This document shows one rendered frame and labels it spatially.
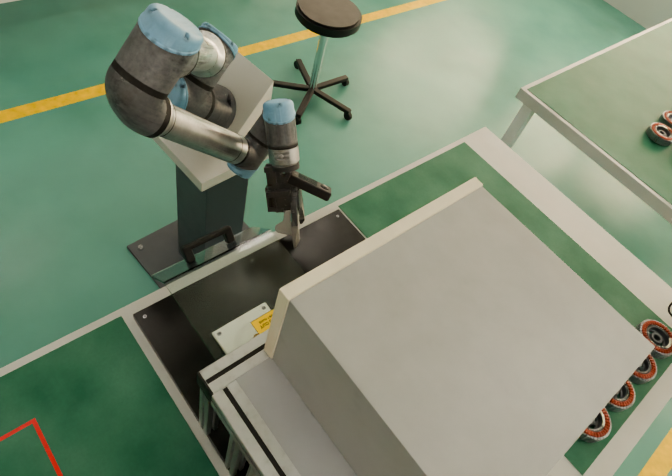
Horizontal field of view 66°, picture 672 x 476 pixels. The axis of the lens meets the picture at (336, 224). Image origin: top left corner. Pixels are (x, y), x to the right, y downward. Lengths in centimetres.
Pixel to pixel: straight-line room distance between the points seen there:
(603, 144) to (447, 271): 161
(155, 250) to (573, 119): 182
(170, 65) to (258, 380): 60
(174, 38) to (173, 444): 81
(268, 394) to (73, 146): 208
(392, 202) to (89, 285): 126
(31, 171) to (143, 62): 169
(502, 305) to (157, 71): 74
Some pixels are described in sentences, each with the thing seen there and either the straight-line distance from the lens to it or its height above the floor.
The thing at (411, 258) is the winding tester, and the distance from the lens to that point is 81.
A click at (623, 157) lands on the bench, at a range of 236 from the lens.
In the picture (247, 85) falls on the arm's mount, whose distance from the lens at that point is 164.
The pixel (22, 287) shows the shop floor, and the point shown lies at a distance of 234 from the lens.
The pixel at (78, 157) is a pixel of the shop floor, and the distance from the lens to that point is 272.
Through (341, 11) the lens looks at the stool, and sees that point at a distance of 283.
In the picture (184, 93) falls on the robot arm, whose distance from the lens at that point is 147.
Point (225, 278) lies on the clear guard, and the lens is 103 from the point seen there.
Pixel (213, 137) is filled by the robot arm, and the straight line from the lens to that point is 125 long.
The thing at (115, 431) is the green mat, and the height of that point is 75.
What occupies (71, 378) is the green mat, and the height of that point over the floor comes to 75.
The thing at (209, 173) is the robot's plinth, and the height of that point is 75.
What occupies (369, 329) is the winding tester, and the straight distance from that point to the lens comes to 73.
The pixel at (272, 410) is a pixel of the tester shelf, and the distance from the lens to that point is 88.
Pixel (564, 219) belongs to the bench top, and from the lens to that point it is 193.
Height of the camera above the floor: 194
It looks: 51 degrees down
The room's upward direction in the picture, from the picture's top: 20 degrees clockwise
